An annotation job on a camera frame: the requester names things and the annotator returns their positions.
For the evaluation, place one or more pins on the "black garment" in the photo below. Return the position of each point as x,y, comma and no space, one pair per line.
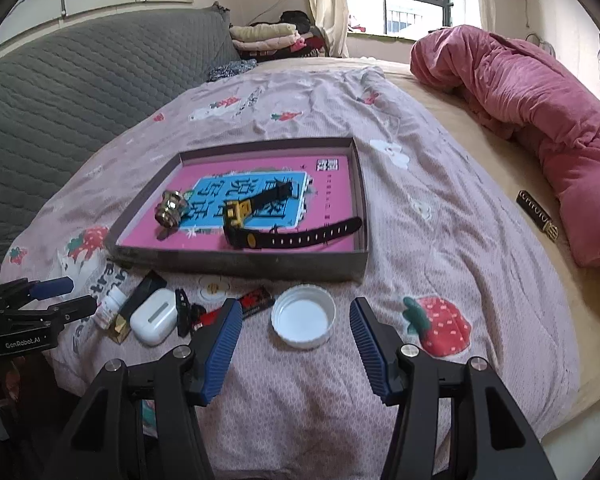
295,20

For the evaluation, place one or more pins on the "white earbuds case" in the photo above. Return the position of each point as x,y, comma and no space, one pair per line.
152,317

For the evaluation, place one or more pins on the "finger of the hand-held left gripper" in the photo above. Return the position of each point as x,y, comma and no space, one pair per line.
75,307
52,287

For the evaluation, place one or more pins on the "black gold box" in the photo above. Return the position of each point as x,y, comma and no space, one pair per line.
145,287

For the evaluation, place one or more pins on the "dark floral cloth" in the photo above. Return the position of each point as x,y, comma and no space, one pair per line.
232,69

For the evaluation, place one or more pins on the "pink book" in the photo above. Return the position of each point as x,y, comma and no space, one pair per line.
330,200

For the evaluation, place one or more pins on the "grey quilted sofa cover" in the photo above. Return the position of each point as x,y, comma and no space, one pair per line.
80,85

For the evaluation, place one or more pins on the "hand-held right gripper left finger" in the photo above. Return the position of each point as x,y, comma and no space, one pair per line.
225,345

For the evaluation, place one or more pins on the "black yellow wristwatch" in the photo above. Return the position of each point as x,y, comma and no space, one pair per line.
300,237

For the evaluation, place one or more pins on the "black clip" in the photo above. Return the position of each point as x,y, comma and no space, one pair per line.
182,310

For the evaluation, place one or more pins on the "brass metal fitting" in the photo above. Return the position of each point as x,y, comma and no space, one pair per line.
172,207

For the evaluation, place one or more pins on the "white plastic lid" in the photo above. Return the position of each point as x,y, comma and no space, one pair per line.
302,317

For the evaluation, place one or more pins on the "pink quilt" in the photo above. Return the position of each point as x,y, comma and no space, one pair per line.
530,90

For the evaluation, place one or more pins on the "small white bottle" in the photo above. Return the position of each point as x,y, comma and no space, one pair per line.
110,310

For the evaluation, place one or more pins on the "shallow brown cardboard box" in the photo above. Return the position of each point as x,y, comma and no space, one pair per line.
240,262

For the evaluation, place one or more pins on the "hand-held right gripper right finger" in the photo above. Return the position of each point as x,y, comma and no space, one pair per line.
372,345

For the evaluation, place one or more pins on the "beige folded blanket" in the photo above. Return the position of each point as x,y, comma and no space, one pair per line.
260,31

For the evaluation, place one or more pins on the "pink folded cloth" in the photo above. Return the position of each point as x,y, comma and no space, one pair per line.
275,44

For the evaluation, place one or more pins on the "beige bed sheet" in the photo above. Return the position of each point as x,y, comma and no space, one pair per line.
505,200

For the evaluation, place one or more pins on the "red black lighter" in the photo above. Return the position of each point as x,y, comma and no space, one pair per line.
252,300

